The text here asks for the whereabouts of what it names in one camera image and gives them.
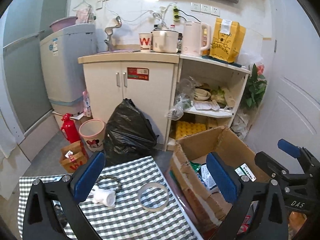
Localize white rice cooker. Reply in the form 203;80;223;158
152;30;178;54

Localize open shelf unit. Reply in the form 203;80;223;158
165;55;250;151

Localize pink minnie waste bin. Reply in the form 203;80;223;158
79;119;105;152

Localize white red paper cup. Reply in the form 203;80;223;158
139;33;152;52

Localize yellow paper bag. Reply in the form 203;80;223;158
209;18;246;63

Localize pink basin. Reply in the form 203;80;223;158
50;16;78;32

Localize green potted plant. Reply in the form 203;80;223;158
240;63;267;109

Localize clear plastic bag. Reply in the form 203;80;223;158
166;76;200;121

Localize green medicine sachet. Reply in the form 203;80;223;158
189;161;201;173

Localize pink bottle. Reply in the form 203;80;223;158
82;90;92;118

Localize yellow egg tray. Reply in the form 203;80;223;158
175;121;207;140

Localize stacked ceramic bowls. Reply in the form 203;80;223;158
194;88;211;101

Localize red thermos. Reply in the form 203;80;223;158
61;113;81;144

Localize white tape roll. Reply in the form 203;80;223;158
137;182;169;212

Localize washing machine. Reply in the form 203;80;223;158
40;23;97;115

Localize black garbage bag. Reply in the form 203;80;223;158
104;98;158;167

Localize green white medicine box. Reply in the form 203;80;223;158
235;163;257;181

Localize cream two-door cabinet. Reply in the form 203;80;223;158
78;52;180;147

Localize white plastic bags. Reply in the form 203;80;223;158
231;112;250;140

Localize brown paper bag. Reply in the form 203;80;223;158
59;140;89;173

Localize white electric kettle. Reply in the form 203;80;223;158
181;21;211;56

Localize white door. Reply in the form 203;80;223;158
245;0;319;170

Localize cardboard box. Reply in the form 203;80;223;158
170;126;270;236

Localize white plush toy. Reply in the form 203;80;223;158
92;185;116;209

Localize checkered tablecloth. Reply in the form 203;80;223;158
17;155;198;240

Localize silver faucet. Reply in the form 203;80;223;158
104;16;122;51

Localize green power strip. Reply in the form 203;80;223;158
172;5;180;22

